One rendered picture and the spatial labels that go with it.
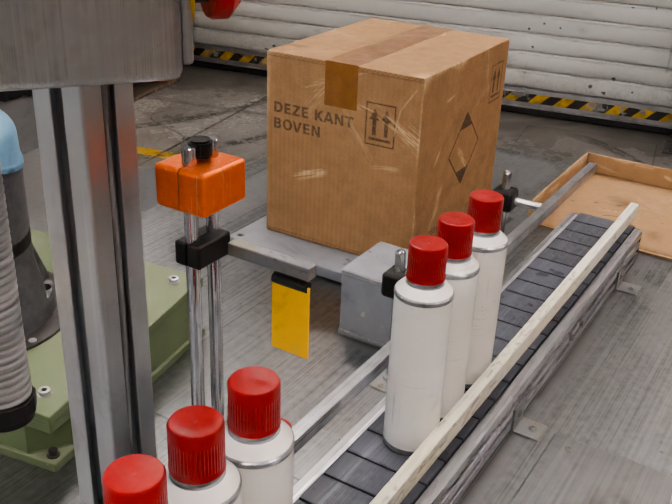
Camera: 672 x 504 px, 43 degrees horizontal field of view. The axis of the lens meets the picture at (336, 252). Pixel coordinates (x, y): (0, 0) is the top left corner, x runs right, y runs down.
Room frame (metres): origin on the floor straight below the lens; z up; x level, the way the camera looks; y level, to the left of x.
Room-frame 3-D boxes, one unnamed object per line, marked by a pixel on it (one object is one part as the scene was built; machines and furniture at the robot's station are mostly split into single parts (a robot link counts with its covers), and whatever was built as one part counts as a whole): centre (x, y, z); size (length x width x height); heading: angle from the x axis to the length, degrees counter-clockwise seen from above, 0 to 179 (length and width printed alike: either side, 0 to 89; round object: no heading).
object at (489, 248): (0.77, -0.14, 0.98); 0.05 x 0.05 x 0.20
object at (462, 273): (0.71, -0.11, 0.98); 0.05 x 0.05 x 0.20
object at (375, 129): (1.25, -0.07, 0.99); 0.30 x 0.24 x 0.27; 150
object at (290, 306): (0.51, 0.03, 1.09); 0.03 x 0.01 x 0.06; 59
